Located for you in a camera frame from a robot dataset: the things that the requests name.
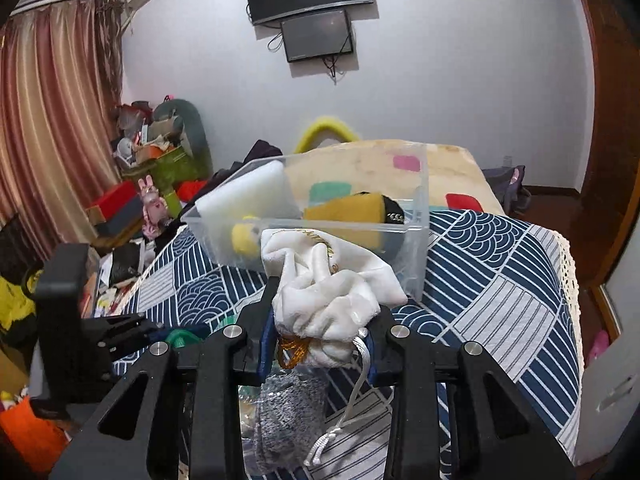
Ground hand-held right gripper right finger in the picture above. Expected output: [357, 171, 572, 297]
[365, 306, 577, 480]

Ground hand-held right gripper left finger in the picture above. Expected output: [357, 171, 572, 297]
[49, 276, 281, 480]

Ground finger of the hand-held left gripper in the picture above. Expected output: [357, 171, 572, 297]
[92, 311, 168, 362]

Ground white velvet drawstring pouch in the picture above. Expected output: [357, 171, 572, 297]
[260, 227, 409, 467]

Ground clear plastic container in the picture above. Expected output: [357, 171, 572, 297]
[180, 142, 431, 302]

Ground yellow and black plush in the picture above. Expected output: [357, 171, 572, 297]
[0, 214, 42, 337]

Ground green plastic item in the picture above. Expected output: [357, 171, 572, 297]
[166, 327, 207, 349]

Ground grey knitted cloth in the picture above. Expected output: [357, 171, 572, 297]
[249, 372, 329, 477]

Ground red box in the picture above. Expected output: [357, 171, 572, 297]
[84, 182, 139, 222]

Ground small yellow plush toy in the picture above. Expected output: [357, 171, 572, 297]
[230, 216, 262, 257]

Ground blue patterned bedsheet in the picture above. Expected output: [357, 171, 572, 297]
[112, 207, 584, 467]

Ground pink rabbit plush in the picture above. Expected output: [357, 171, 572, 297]
[137, 175, 171, 239]

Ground orange bag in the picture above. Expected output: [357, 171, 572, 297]
[0, 394, 69, 474]

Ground yellow sponge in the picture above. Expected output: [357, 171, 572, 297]
[302, 192, 389, 254]

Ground red cloth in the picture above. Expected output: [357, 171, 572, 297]
[179, 178, 209, 202]

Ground white foam block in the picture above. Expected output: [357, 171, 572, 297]
[194, 157, 301, 267]

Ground green cardboard box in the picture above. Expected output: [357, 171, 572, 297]
[149, 147, 199, 194]

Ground striped pink curtain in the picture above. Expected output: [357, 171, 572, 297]
[0, 0, 124, 248]

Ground yellow fleece blanket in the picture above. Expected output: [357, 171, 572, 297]
[284, 139, 507, 217]

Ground dark clothing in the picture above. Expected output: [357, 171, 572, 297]
[244, 139, 284, 164]

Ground purple bag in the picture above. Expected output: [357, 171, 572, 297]
[482, 164, 532, 217]

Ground yellow fuzzy hoop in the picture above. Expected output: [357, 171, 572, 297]
[293, 115, 361, 154]

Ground wooden door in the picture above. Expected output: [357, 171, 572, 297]
[572, 0, 640, 288]

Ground black pouch with chain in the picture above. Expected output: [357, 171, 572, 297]
[382, 197, 409, 262]

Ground black monitor cable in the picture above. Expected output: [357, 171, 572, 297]
[322, 54, 349, 84]

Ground small wall monitor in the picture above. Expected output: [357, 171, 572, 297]
[279, 9, 355, 64]

